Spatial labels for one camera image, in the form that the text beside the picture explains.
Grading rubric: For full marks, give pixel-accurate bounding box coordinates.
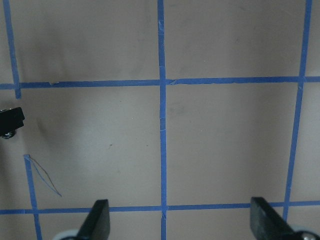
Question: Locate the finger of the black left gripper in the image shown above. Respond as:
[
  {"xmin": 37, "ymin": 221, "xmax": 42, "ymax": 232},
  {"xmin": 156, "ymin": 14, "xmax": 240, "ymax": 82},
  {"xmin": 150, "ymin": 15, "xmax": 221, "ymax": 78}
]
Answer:
[{"xmin": 0, "ymin": 107, "xmax": 25, "ymax": 133}]

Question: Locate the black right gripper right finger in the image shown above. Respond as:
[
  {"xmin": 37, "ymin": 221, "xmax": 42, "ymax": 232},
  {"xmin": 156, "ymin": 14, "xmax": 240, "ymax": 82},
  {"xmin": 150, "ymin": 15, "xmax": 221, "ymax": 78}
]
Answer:
[{"xmin": 250, "ymin": 197, "xmax": 298, "ymax": 240}]

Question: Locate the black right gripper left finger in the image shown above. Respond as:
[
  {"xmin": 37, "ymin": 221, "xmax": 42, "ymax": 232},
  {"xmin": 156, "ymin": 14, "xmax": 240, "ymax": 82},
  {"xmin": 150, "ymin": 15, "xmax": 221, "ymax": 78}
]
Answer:
[{"xmin": 75, "ymin": 199, "xmax": 111, "ymax": 240}]

